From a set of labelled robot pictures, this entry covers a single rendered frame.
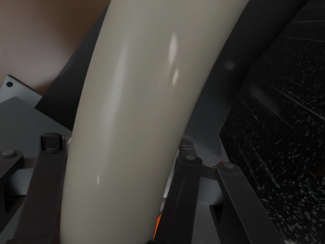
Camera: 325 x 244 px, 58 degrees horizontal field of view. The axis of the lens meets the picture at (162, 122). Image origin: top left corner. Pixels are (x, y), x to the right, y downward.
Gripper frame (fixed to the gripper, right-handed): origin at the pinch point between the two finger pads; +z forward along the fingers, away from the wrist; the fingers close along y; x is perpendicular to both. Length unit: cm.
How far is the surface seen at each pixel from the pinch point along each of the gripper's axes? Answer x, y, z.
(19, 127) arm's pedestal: -28, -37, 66
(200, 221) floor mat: -67, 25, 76
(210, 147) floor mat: -35, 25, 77
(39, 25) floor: 1, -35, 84
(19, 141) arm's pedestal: -29, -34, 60
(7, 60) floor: -11, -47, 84
